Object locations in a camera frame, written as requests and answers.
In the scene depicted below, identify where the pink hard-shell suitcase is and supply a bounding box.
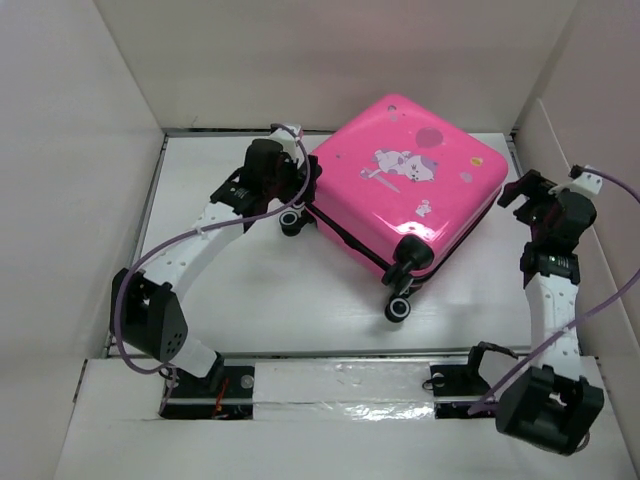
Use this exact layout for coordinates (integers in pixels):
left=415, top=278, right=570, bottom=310
left=277, top=92, right=511, bottom=324

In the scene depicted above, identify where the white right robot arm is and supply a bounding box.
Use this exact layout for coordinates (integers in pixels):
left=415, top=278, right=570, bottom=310
left=495, top=170, right=604, bottom=456

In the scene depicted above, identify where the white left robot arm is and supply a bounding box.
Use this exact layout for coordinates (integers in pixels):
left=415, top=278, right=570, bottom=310
left=110, top=125, right=319, bottom=397

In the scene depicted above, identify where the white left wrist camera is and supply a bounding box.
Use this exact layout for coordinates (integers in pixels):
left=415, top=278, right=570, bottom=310
left=268, top=123, right=303, bottom=152

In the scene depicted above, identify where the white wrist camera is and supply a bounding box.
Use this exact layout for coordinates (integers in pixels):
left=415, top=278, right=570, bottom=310
left=549, top=165, right=603, bottom=199
left=268, top=123, right=303, bottom=152

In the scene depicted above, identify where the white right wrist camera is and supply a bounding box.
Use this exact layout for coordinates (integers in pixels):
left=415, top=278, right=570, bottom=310
left=549, top=165, right=603, bottom=199

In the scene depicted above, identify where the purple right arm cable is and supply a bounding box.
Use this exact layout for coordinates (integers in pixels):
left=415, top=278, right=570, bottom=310
left=467, top=169, right=640, bottom=416

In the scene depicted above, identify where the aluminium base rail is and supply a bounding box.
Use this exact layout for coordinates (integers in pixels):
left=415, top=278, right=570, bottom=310
left=99, top=349, right=601, bottom=421

